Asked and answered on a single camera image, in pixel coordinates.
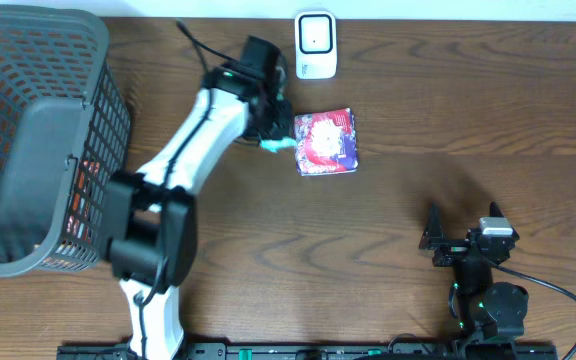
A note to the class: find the red purple snack packet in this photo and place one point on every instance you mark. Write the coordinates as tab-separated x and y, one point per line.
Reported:
326	143

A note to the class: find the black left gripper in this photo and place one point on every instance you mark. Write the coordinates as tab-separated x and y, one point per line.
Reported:
278	126

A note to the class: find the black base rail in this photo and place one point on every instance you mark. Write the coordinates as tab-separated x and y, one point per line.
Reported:
406	349

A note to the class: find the mint green snack packet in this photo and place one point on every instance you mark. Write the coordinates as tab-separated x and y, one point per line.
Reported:
275	146

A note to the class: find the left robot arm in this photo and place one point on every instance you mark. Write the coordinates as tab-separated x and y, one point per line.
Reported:
149	231

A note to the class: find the grey plastic shopping basket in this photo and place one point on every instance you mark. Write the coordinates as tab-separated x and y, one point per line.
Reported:
64	130

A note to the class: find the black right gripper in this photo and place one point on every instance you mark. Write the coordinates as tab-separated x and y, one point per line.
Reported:
433	239

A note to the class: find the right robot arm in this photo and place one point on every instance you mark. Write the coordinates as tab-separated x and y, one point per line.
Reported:
491	314

